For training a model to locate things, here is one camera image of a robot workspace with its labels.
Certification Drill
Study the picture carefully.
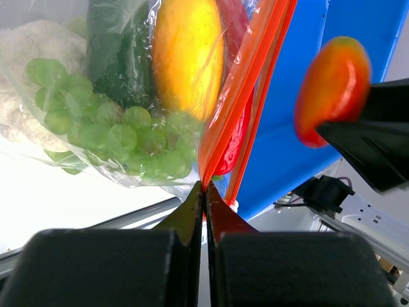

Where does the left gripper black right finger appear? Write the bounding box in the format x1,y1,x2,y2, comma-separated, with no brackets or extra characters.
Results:
204,183,394,306

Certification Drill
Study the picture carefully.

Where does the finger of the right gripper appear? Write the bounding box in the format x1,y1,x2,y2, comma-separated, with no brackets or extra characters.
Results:
317,79,408,193

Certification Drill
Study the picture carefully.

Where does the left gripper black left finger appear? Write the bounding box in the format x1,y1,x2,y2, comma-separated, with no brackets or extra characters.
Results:
1,182,203,306

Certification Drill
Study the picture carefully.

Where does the red tomato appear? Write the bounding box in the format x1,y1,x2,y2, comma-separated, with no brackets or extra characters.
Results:
293,36,372,148

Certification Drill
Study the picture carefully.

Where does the red chili pepper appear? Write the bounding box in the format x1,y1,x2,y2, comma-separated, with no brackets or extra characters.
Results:
213,0,256,176

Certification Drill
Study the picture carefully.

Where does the green grape bunch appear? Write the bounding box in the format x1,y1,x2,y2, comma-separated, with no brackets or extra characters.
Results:
26,58,201,180

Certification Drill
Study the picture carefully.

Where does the clear zip bag orange zipper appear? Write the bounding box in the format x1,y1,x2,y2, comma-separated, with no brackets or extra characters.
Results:
1,1,297,203

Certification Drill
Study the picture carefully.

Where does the white cauliflower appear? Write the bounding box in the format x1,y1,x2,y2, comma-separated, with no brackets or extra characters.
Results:
0,19,89,153

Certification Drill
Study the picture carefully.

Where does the yellow mango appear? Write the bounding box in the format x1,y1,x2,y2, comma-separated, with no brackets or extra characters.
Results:
152,1,224,121

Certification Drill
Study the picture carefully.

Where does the green cucumber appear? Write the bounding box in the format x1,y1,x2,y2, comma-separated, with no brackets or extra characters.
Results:
86,0,154,109

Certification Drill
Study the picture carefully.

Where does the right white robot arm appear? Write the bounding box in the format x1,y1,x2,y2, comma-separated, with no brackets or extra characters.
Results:
317,79,408,258

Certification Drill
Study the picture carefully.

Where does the blue plastic bin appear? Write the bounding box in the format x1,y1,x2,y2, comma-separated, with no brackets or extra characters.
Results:
237,1,408,220

